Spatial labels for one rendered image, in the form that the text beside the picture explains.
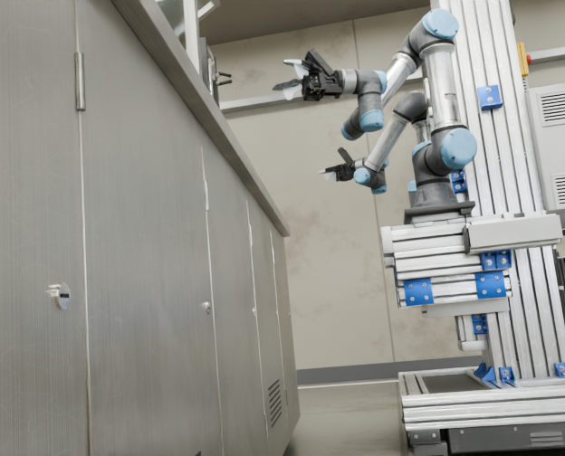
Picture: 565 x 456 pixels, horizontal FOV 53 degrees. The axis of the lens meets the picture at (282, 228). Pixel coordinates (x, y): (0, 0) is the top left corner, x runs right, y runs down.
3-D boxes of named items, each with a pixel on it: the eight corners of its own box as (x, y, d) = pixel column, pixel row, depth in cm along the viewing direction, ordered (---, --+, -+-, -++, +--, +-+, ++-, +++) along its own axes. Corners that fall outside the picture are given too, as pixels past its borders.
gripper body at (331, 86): (308, 88, 171) (345, 89, 174) (304, 63, 173) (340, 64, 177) (301, 101, 178) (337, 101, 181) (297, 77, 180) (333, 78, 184)
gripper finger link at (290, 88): (273, 101, 179) (301, 93, 176) (272, 85, 181) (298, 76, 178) (277, 106, 182) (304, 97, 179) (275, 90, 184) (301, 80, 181)
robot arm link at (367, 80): (390, 91, 179) (387, 66, 180) (358, 90, 176) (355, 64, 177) (379, 101, 186) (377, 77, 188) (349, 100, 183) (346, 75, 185)
